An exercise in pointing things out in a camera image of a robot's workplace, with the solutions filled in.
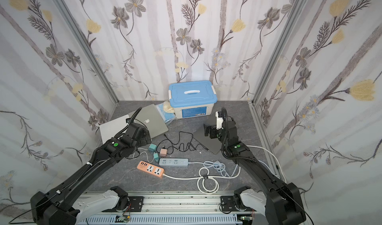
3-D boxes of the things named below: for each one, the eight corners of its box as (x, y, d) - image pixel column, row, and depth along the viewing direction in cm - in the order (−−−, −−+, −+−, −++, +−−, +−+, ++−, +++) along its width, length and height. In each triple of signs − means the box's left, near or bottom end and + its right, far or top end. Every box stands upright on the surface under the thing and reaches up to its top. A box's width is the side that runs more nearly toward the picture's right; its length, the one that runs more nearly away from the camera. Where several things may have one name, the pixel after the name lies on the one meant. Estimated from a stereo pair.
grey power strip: (159, 165, 89) (158, 163, 87) (160, 159, 91) (159, 158, 89) (188, 165, 89) (188, 163, 87) (188, 159, 91) (188, 158, 89)
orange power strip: (137, 169, 87) (136, 168, 85) (142, 161, 90) (140, 160, 88) (162, 178, 84) (161, 177, 82) (166, 170, 87) (165, 168, 85)
